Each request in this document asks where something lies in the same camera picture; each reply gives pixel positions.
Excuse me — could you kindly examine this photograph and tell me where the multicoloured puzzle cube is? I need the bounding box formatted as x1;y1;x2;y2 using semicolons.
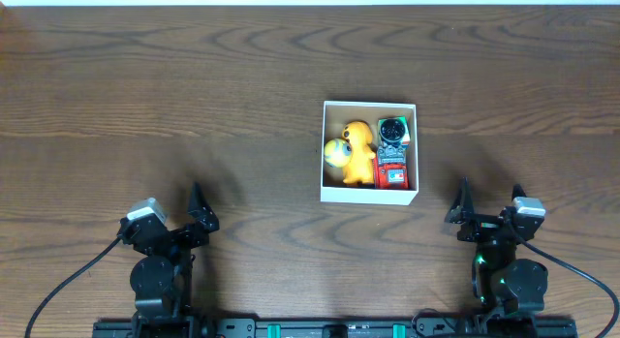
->
378;116;411;147

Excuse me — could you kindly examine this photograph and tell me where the black round wheel toy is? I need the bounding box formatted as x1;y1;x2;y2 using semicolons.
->
379;118;406;145

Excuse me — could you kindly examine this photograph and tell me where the orange dinosaur toy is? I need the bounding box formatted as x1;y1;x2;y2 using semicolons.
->
342;121;376;185

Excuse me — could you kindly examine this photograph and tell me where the yellow one-eyed ball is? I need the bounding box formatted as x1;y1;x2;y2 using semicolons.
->
324;138;353;169

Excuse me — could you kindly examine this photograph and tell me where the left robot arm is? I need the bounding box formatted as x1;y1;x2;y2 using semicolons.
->
117;183;219;319

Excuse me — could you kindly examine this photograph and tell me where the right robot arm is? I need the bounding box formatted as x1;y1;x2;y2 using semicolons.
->
445;179;548;316

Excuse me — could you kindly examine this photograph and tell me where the white cardboard box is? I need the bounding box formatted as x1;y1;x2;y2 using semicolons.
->
321;101;419;205

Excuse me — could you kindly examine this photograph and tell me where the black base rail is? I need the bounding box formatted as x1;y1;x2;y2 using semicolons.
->
92;315;578;338

